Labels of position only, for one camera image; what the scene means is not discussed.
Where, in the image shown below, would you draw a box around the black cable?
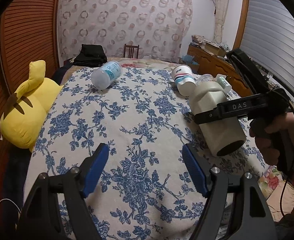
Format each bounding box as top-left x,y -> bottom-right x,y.
271,87 -> 294,218

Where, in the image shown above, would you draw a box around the black bag on bed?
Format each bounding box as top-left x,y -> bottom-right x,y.
73,44 -> 107,68

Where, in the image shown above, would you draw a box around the green label white jar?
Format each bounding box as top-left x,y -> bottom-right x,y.
215,74 -> 232,94

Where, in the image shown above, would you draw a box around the striped white paper cup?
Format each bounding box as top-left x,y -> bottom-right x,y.
171,65 -> 196,97

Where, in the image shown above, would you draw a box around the yellow plush toy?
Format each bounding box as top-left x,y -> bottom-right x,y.
0,60 -> 63,151

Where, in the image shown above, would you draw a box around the grey window blind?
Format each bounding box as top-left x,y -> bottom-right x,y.
240,0 -> 294,93

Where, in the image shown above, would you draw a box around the dark wooden chair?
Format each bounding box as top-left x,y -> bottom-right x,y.
123,44 -> 139,59

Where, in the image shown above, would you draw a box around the clear glass red flowers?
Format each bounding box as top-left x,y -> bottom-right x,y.
196,74 -> 216,85

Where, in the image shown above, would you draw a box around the pink circle pattern curtain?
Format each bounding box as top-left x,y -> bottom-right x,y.
58,0 -> 193,62

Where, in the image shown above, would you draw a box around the wooden sideboard cabinet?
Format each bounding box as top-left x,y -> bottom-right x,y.
187,44 -> 252,97

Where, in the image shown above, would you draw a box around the cream white tumbler cup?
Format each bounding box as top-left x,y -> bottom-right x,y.
189,81 -> 246,157

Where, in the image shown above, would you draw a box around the brown louvered wardrobe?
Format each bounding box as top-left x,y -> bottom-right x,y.
0,0 -> 59,151

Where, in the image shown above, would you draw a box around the blue floral white blanket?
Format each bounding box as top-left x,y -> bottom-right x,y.
24,68 -> 267,239

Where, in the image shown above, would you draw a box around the person's right hand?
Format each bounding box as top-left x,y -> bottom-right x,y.
249,112 -> 294,166

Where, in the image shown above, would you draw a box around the pink floral bed quilt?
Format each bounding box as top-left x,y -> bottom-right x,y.
59,56 -> 294,221

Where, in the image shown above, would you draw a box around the translucent blue label cup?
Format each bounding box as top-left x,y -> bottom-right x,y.
91,61 -> 122,90

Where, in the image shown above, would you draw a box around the blue bag in box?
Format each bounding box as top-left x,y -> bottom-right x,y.
182,55 -> 195,64

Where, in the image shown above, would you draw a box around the cardboard box on cabinet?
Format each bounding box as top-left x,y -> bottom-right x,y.
204,43 -> 226,57

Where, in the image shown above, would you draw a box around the beige tied side curtain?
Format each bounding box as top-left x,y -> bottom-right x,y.
214,0 -> 229,43

